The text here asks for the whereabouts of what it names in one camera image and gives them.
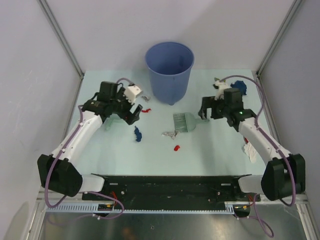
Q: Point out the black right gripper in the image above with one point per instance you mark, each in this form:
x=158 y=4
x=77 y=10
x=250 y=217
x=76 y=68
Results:
x=208 y=103

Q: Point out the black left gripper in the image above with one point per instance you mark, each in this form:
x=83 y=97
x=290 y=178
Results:
x=129 y=118

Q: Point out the light green plastic dustpan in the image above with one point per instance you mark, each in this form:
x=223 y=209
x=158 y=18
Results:
x=109 y=122

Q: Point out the light green hand brush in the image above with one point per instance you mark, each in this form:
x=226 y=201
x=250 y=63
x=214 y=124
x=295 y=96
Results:
x=186 y=122

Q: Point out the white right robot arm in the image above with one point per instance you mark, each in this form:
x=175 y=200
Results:
x=285 y=173

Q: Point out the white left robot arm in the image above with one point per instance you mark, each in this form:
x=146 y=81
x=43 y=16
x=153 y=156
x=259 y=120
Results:
x=58 y=170

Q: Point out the red paper scrap upper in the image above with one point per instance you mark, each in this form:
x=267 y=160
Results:
x=146 y=110

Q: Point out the small dark blue paper scrap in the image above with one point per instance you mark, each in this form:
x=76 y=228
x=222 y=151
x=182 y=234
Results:
x=138 y=134

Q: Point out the grey paper scrap near bin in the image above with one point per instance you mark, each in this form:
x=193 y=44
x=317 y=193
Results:
x=146 y=98

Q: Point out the dark blue paper scrap right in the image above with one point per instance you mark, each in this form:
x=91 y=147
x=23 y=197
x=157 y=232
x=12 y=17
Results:
x=239 y=84

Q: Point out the red paper scrap lower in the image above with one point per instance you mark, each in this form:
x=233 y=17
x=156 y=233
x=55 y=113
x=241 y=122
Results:
x=176 y=148

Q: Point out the blue plastic waste bin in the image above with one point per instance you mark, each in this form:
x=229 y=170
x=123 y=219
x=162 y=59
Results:
x=169 y=67

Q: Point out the white paper scrap right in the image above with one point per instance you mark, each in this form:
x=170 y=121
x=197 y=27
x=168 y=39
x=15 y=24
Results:
x=250 y=151

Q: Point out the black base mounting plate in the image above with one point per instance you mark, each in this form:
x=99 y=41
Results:
x=222 y=187

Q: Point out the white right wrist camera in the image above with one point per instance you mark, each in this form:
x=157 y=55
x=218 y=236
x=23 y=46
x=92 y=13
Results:
x=220 y=86

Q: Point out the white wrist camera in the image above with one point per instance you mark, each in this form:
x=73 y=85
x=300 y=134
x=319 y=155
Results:
x=132 y=92
x=220 y=86

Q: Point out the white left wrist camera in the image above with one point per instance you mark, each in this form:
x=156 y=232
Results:
x=132 y=92

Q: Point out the white cable duct strip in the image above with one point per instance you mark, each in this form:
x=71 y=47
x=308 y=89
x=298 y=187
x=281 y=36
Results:
x=100 y=208

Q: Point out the aluminium frame post left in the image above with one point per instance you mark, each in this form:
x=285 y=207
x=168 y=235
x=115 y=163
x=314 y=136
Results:
x=48 y=13

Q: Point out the aluminium frame post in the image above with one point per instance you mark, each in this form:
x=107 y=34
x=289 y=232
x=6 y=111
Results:
x=48 y=13
x=287 y=21

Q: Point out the aluminium frame post right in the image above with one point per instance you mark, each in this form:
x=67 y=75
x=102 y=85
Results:
x=287 y=21

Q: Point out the aluminium frame rail front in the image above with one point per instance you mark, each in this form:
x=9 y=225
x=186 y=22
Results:
x=55 y=197

